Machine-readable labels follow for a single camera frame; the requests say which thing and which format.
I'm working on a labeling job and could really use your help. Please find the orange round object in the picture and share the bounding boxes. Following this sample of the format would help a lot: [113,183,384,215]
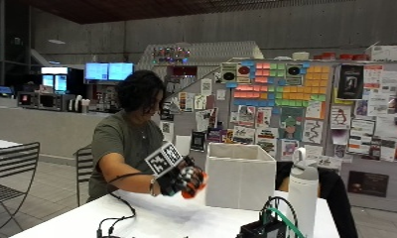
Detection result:
[180,172,210,200]

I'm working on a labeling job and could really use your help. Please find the white marker cube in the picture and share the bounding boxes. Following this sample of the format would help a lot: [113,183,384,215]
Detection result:
[143,142,186,179]

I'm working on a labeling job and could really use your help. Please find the white fabric storage box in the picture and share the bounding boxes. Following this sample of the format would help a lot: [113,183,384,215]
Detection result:
[204,142,279,212]

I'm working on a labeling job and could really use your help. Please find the person in grey-green shirt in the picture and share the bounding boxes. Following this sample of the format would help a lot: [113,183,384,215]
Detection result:
[87,69,210,203]

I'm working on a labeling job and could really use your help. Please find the black electronics box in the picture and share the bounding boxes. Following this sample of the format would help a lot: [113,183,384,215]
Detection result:
[235,217,298,238]

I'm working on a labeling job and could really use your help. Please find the black slatted metal chair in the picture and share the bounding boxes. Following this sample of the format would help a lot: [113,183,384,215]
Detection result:
[74,144,97,208]
[0,141,42,236]

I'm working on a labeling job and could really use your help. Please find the white water bottle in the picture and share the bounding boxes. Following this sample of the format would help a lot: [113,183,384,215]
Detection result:
[288,147,320,238]

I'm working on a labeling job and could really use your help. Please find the black jacket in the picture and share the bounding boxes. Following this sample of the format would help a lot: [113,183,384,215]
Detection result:
[275,161,360,238]

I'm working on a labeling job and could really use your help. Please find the white jugs on counter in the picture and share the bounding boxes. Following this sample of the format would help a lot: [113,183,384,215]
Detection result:
[69,94,94,114]

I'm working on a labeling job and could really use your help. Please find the cluster of coloured sticky notes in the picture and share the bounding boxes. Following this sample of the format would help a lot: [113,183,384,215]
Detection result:
[226,59,332,115]

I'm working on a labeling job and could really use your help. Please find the blue lit monitor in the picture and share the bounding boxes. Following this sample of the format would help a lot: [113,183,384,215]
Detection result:
[85,62,110,81]
[107,61,135,81]

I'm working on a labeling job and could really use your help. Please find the grey service counter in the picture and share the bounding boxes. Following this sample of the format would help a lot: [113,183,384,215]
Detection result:
[0,104,117,159]

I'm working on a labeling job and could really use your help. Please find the penguin poster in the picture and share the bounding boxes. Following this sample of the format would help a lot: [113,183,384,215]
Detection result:
[329,105,353,130]

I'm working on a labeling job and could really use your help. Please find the dark framed sign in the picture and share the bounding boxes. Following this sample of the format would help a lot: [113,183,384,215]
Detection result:
[347,170,391,198]

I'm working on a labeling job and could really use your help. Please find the black microwave oven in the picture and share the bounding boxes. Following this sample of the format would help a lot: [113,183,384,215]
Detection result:
[17,91,78,112]

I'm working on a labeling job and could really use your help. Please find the lit drinks fridge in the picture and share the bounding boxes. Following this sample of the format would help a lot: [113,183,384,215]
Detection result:
[41,66,86,95]

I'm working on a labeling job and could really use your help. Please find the grey notice board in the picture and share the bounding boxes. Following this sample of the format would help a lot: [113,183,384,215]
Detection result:
[159,59,397,214]

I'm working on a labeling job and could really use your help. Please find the black portrait poster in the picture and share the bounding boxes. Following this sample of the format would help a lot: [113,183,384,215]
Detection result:
[337,64,365,100]

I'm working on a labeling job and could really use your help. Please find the row of red containers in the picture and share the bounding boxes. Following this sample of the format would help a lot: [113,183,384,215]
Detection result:
[313,52,371,61]

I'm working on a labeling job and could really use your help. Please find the white cardboard box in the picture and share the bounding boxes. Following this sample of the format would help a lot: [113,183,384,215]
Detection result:
[367,44,397,62]

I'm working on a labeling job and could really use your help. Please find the silver wrist bracelet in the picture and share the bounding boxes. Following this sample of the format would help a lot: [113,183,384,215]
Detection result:
[149,178,159,198]

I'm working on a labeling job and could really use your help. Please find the black glove cable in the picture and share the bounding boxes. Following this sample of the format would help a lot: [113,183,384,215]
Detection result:
[97,172,158,238]

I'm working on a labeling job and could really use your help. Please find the black looped cable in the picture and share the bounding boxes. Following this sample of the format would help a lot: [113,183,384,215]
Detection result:
[259,195,300,232]

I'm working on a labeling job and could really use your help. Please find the green cable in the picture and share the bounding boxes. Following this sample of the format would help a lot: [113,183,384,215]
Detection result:
[264,205,307,238]

